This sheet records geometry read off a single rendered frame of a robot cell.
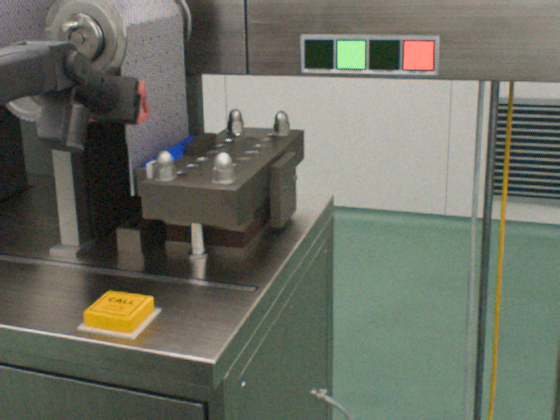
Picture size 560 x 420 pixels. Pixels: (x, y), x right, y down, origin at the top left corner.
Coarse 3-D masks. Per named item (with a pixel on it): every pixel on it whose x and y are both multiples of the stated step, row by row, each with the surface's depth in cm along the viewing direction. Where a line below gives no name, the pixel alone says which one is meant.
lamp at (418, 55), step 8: (408, 48) 129; (416, 48) 128; (424, 48) 128; (432, 48) 127; (408, 56) 129; (416, 56) 128; (424, 56) 128; (432, 56) 128; (408, 64) 129; (416, 64) 129; (424, 64) 128; (432, 64) 128
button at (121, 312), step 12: (108, 300) 98; (120, 300) 98; (132, 300) 97; (144, 300) 97; (84, 312) 95; (96, 312) 94; (108, 312) 94; (120, 312) 94; (132, 312) 94; (144, 312) 96; (84, 324) 95; (96, 324) 94; (108, 324) 94; (120, 324) 93; (132, 324) 93
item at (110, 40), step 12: (84, 0) 112; (60, 12) 114; (72, 12) 113; (84, 12) 112; (96, 12) 112; (60, 24) 115; (108, 24) 112; (108, 36) 112; (108, 48) 113; (96, 60) 114; (108, 60) 113
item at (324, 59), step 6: (306, 42) 135; (312, 42) 134; (318, 42) 134; (324, 42) 134; (330, 42) 133; (306, 48) 135; (312, 48) 135; (318, 48) 134; (324, 48) 134; (330, 48) 134; (306, 54) 135; (312, 54) 135; (318, 54) 135; (324, 54) 134; (330, 54) 134; (306, 60) 136; (312, 60) 135; (318, 60) 135; (324, 60) 135; (330, 60) 134; (306, 66) 136; (312, 66) 136; (318, 66) 135; (324, 66) 135; (330, 66) 134
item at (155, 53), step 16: (176, 16) 131; (128, 32) 115; (144, 32) 120; (160, 32) 125; (176, 32) 132; (128, 48) 115; (144, 48) 120; (160, 48) 126; (176, 48) 132; (128, 64) 115; (144, 64) 121; (160, 64) 126; (176, 64) 132; (144, 80) 121; (160, 80) 127; (176, 80) 133; (160, 96) 127; (176, 96) 133; (160, 112) 127; (176, 112) 134; (128, 128) 117; (144, 128) 122
